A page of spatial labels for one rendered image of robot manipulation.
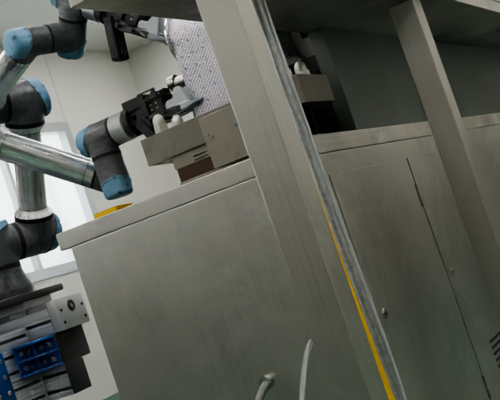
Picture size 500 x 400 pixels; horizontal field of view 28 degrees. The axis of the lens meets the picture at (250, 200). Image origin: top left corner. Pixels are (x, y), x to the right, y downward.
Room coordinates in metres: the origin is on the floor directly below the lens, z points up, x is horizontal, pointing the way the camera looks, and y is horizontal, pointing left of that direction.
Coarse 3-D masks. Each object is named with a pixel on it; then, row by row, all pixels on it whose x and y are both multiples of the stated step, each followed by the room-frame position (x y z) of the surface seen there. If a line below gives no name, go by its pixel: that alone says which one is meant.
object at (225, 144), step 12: (228, 108) 2.03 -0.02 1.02; (204, 120) 2.06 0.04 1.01; (216, 120) 2.05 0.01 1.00; (228, 120) 2.04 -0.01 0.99; (204, 132) 2.07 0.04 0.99; (216, 132) 2.05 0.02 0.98; (228, 132) 2.04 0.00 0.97; (216, 144) 2.06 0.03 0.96; (228, 144) 2.05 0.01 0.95; (240, 144) 2.03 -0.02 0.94; (216, 156) 2.06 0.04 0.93; (228, 156) 2.05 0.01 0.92; (240, 156) 2.04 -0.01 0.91
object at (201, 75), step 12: (204, 48) 2.28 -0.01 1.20; (180, 60) 2.31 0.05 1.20; (192, 60) 2.30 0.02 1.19; (204, 60) 2.29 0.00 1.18; (192, 72) 2.30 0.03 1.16; (204, 72) 2.29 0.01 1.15; (216, 72) 2.28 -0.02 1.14; (192, 84) 2.31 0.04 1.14; (204, 84) 2.29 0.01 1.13; (216, 84) 2.28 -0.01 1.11; (192, 96) 2.31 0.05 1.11; (204, 96) 2.30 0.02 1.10; (216, 96) 2.29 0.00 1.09; (228, 96) 2.27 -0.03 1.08; (204, 108) 2.30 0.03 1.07
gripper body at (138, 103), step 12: (144, 96) 2.37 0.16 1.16; (156, 96) 2.32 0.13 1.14; (168, 96) 2.37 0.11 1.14; (132, 108) 2.37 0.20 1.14; (144, 108) 2.34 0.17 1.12; (156, 108) 2.34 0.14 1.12; (132, 120) 2.38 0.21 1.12; (144, 120) 2.36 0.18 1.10; (168, 120) 2.35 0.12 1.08; (132, 132) 2.37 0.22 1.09
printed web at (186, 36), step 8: (176, 24) 2.32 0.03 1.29; (184, 24) 2.30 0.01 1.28; (192, 24) 2.29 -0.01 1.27; (200, 24) 2.28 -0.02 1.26; (176, 32) 2.31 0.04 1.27; (184, 32) 2.30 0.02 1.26; (192, 32) 2.29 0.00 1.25; (200, 32) 2.28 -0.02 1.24; (176, 40) 2.31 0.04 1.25; (184, 40) 2.30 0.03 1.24; (192, 40) 2.29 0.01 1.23; (200, 40) 2.28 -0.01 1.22; (208, 40) 2.27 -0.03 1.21; (280, 40) 2.32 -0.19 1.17; (288, 40) 2.31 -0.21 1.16; (176, 48) 2.31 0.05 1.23; (184, 48) 2.30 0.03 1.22; (192, 48) 2.29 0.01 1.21; (200, 48) 2.29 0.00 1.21; (288, 48) 2.32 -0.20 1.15; (176, 56) 2.32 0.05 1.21; (288, 56) 2.34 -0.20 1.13; (296, 56) 2.33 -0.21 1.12; (288, 64) 2.36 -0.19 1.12
